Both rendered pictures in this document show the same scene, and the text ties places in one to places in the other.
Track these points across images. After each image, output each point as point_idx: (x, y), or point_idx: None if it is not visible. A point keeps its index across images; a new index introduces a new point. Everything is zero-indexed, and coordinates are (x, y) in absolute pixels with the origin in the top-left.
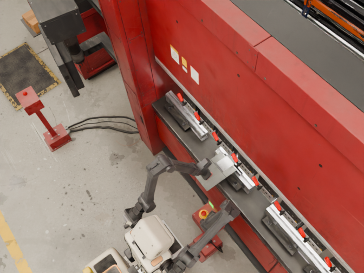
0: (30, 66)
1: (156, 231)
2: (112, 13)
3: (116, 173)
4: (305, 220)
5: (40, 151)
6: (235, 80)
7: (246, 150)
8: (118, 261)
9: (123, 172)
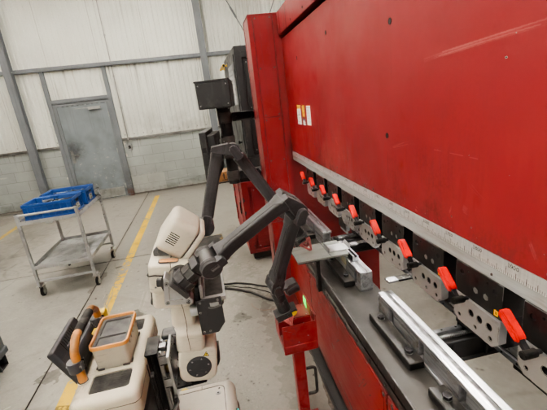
0: None
1: (185, 215)
2: (254, 85)
3: (233, 329)
4: (407, 214)
5: None
6: (325, 47)
7: (344, 167)
8: (146, 327)
9: (242, 330)
